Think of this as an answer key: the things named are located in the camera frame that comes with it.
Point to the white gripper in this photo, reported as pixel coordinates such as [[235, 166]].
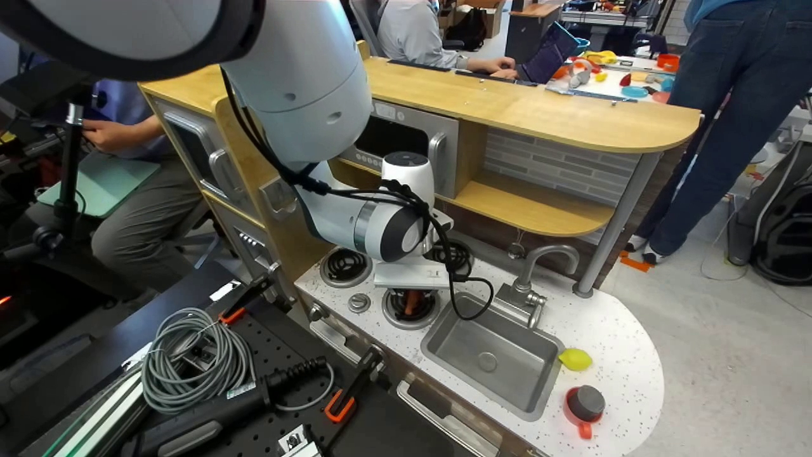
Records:
[[410, 273]]

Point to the orange toy chicken drumstick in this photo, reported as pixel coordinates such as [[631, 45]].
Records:
[[418, 304]]

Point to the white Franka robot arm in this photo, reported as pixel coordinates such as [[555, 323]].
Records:
[[296, 76]]

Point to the silver toy sink basin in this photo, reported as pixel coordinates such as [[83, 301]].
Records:
[[490, 356]]

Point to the grey stove knob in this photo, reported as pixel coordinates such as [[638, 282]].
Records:
[[358, 303]]

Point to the yellow toy lemon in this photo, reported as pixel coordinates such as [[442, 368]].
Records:
[[577, 359]]

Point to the white paper label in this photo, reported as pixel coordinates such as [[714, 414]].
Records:
[[225, 290]]

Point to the red and yellow toy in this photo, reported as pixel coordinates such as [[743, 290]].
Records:
[[586, 405]]

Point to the white speckled countertop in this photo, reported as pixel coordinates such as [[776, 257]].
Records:
[[617, 356]]

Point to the black tool with silver collar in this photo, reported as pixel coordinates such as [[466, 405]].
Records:
[[219, 420]]

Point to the grey toy fridge door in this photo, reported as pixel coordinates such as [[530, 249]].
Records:
[[204, 160]]

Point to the seated person in grey shirt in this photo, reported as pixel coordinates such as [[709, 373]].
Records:
[[410, 29]]

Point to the purple laptop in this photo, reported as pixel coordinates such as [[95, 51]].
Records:
[[550, 51]]

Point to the person in khaki pants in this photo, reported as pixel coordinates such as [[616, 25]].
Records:
[[144, 219]]

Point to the table with colourful toys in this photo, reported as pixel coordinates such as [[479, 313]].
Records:
[[636, 76]]

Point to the green board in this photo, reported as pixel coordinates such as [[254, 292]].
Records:
[[103, 185]]

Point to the black tripod stand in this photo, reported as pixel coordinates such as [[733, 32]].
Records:
[[70, 179]]

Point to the black bag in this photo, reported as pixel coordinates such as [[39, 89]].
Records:
[[782, 228]]

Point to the person in blue jeans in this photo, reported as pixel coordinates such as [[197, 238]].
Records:
[[744, 110]]

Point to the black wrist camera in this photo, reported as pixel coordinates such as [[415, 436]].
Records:
[[448, 249]]

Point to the wooden toy kitchen frame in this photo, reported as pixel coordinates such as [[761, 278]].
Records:
[[550, 117]]

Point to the plain aluminium rail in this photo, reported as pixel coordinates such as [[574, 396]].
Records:
[[98, 414]]

